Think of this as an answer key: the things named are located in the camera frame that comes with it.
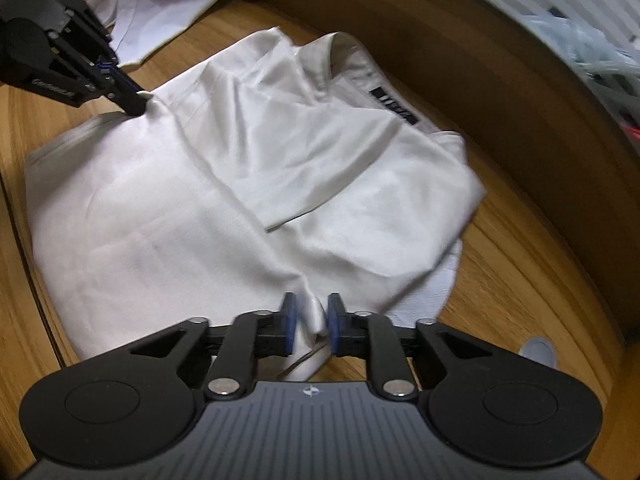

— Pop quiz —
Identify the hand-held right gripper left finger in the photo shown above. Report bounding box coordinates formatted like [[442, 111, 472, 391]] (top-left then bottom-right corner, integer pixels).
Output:
[[130, 291, 300, 402]]

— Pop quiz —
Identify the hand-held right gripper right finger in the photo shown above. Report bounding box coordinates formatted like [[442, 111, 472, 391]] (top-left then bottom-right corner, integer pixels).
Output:
[[326, 291, 494, 402]]

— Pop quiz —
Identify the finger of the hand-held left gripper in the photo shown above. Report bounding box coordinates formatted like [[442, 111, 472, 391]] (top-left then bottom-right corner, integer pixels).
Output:
[[64, 0, 151, 104], [46, 31, 147, 118]]

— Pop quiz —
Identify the cream satin shirt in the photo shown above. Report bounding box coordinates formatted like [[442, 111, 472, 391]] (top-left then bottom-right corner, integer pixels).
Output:
[[25, 25, 488, 382]]

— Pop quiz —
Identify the white shirt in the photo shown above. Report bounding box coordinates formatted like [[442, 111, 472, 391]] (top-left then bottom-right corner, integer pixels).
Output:
[[90, 0, 262, 74]]

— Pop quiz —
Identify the silver desk grommet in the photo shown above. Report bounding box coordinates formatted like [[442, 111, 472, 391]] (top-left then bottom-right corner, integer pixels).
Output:
[[519, 336, 557, 370]]

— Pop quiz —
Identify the clear plastic bags pile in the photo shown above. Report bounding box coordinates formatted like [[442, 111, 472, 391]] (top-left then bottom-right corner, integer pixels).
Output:
[[520, 7, 640, 146]]

